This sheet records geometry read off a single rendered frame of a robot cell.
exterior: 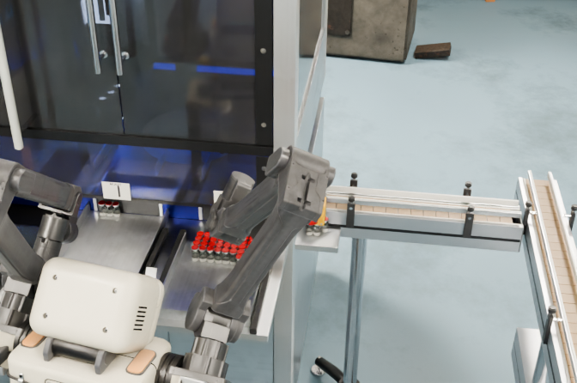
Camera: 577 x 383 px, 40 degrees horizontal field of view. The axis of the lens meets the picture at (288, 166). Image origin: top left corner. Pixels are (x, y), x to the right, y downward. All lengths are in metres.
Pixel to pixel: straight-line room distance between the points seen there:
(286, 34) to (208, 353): 0.89
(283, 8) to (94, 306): 0.92
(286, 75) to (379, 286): 1.72
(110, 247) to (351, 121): 2.77
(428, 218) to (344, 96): 2.86
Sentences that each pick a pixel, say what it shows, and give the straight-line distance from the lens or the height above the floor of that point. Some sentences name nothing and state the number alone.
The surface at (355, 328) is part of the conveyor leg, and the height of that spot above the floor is 0.43.
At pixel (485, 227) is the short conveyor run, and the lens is 2.48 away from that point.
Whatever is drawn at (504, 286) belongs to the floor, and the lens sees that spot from 3.76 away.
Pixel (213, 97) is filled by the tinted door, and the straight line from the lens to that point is 2.20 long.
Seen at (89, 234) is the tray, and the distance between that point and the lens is 2.51.
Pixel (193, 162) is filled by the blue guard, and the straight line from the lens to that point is 2.31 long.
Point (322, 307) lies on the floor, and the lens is 3.52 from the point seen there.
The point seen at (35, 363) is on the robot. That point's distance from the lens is 1.60.
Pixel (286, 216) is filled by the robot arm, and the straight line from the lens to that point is 1.38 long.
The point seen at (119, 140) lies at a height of 1.20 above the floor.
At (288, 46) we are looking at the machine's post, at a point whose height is 1.52.
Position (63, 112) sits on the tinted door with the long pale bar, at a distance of 2.36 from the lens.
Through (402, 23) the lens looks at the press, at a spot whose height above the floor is 0.31.
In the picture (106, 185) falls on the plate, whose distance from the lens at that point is 2.43.
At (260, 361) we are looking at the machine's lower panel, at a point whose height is 0.38.
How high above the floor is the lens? 2.33
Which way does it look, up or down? 31 degrees down
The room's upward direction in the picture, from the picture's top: 1 degrees clockwise
